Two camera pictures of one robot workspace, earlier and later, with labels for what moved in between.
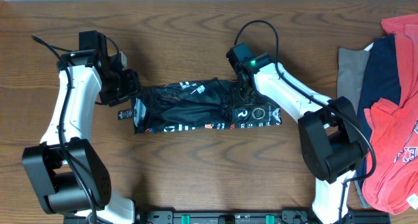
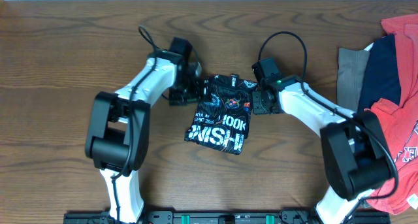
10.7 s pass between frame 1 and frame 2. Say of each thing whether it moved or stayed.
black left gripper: moved
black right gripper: moved
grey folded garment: stayed
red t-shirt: stayed
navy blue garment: stayed
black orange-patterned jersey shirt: moved
